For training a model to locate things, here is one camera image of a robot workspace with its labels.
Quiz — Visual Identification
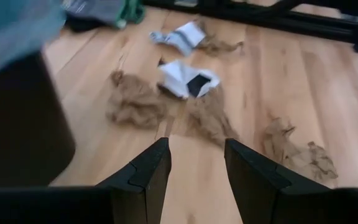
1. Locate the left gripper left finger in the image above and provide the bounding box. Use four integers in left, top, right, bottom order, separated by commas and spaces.
0, 138, 172, 224

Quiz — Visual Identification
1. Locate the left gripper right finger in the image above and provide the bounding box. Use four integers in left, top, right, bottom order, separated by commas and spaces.
224, 138, 358, 224

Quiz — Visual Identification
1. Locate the brown paper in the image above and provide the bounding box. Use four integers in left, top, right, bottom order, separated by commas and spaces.
196, 20, 245, 57
261, 117, 339, 188
105, 70, 169, 129
183, 88, 239, 147

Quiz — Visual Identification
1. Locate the black plastic trash bin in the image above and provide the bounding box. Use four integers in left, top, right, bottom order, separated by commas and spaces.
0, 51, 76, 188

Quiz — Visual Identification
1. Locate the white paper with black patch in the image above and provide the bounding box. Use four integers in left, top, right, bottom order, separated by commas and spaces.
157, 58, 221, 100

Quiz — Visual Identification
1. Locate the blue drawstring trash bag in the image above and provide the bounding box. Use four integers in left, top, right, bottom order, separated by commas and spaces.
0, 0, 67, 86

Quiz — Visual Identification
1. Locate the white paper with grey print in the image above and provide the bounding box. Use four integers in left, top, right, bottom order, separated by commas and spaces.
149, 20, 207, 57

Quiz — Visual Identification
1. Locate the grey and green fabric pouch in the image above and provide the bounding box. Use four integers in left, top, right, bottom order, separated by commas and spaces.
61, 0, 146, 32

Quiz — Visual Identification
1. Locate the black aluminium table frame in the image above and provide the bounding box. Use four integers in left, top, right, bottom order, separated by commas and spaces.
141, 0, 358, 62

